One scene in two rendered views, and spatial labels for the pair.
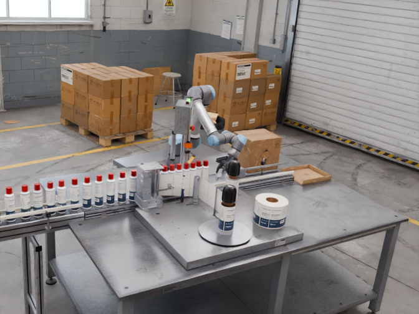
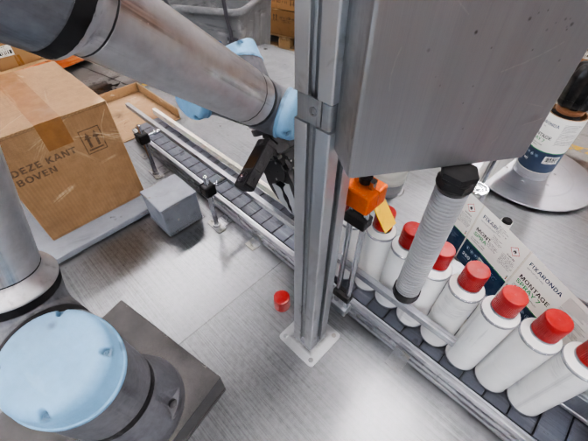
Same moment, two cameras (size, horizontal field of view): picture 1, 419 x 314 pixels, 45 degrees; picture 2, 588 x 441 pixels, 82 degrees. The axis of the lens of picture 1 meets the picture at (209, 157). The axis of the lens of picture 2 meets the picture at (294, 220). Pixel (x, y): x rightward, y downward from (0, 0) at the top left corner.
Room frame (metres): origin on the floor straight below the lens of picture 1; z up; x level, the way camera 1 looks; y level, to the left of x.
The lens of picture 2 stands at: (3.37, 0.45, 1.47)
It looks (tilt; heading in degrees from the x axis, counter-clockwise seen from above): 47 degrees down; 258
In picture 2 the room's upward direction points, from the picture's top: straight up
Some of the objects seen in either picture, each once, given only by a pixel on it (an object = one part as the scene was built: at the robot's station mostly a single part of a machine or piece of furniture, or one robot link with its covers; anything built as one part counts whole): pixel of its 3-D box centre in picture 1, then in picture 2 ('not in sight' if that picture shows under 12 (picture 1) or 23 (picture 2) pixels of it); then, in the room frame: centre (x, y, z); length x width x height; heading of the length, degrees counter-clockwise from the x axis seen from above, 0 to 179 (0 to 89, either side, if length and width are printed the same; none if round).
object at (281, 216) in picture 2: (231, 171); (238, 185); (3.37, -0.16, 0.95); 1.07 x 0.01 x 0.01; 123
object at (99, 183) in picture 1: (98, 190); not in sight; (2.78, 0.65, 0.98); 0.05 x 0.05 x 0.20
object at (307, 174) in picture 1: (305, 174); (125, 111); (3.73, -0.77, 0.85); 0.30 x 0.26 x 0.04; 123
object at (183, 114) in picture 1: (183, 116); (445, 33); (3.19, 0.19, 1.38); 0.17 x 0.10 x 0.19; 178
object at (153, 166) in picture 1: (150, 166); not in sight; (2.86, 0.36, 1.14); 0.14 x 0.11 x 0.01; 123
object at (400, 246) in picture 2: (185, 177); (399, 267); (3.11, 0.15, 0.98); 0.05 x 0.05 x 0.20
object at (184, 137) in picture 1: (185, 144); (318, 220); (3.27, 0.17, 1.16); 0.04 x 0.04 x 0.67; 33
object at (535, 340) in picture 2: not in sight; (520, 352); (3.00, 0.33, 0.98); 0.05 x 0.05 x 0.20
